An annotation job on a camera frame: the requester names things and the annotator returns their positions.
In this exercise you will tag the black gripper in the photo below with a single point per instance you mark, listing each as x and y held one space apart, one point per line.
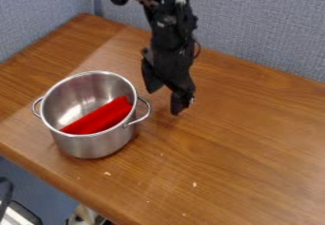
166 62

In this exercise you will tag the red block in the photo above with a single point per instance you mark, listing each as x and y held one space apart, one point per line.
103 118

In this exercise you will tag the stainless steel pot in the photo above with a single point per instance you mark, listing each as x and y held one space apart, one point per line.
74 97

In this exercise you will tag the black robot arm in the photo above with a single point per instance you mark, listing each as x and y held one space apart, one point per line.
170 18

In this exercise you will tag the white black object under table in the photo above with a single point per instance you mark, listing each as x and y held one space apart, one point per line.
84 216

